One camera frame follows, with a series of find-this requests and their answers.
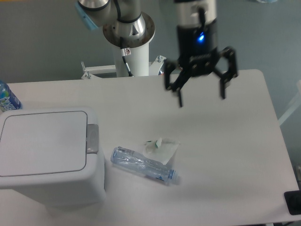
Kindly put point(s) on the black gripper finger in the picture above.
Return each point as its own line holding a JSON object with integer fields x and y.
{"x": 177, "y": 85}
{"x": 229, "y": 54}

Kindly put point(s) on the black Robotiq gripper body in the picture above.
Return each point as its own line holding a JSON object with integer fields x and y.
{"x": 197, "y": 45}

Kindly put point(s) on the white push-button trash can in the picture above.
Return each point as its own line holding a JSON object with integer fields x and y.
{"x": 53, "y": 155}

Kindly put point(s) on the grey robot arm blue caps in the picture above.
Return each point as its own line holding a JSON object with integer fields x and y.
{"x": 130, "y": 30}

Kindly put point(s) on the white plastic wrapper green print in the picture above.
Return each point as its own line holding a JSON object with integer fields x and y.
{"x": 161, "y": 149}

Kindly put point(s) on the crushed clear plastic bottle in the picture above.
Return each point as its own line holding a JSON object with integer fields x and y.
{"x": 137, "y": 162}

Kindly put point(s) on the black device at table edge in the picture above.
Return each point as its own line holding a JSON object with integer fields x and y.
{"x": 293, "y": 202}

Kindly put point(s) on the blue labelled water bottle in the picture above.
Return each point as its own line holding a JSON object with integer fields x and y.
{"x": 8, "y": 100}

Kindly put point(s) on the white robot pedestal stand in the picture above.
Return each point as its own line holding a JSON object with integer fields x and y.
{"x": 127, "y": 62}

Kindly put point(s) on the white table leg frame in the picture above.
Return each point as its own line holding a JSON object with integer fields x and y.
{"x": 292, "y": 106}

